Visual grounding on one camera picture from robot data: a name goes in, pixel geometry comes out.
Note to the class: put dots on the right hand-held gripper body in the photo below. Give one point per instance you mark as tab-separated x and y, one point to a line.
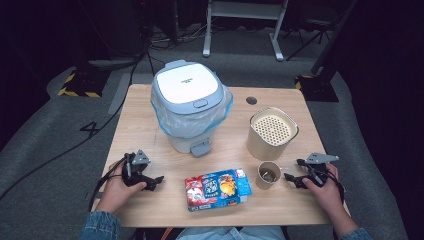
316	170

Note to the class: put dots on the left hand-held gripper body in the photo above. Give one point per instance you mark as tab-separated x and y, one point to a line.
135	175

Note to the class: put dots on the person's right hand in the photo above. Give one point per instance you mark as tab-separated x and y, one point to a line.
328	196

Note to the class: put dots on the person's left hand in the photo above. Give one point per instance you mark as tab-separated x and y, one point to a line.
113	195

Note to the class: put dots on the brown paper cup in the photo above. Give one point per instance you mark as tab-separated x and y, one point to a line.
263	184

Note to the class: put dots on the beige canister with perforated insert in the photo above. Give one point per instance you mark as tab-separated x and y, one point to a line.
263	146

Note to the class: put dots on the colourful blue red snack box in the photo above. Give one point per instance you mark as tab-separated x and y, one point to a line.
216	190

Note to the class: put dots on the clear blue plastic bin liner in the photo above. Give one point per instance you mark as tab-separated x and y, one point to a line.
186	124

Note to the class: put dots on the yellow black striped stand base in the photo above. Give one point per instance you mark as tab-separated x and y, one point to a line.
80	87
316	90

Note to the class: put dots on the person's blue jeans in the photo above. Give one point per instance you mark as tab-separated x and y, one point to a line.
230	233

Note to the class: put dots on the black round table grommet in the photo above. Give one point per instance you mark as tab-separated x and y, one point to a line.
251	100

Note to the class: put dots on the white pedal trash can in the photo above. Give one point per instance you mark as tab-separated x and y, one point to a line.
188	83

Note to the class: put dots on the black tripod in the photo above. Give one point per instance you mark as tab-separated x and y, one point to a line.
313	33

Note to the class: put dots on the white metal desk frame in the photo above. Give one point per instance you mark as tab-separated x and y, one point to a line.
245	10

